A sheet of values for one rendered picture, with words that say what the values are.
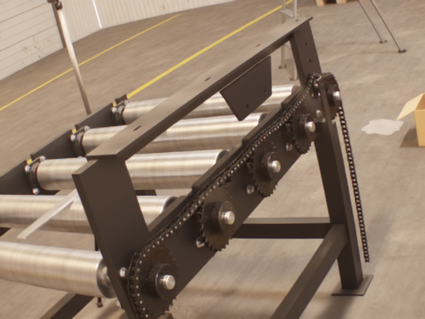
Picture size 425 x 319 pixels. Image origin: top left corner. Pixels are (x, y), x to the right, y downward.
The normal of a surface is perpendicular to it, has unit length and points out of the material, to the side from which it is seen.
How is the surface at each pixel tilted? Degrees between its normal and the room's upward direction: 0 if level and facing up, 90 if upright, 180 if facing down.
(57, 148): 90
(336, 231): 0
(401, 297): 0
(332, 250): 90
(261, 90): 90
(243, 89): 90
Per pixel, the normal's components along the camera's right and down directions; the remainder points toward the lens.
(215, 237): 0.85, -0.04
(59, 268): -0.52, -0.21
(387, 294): -0.26, -0.91
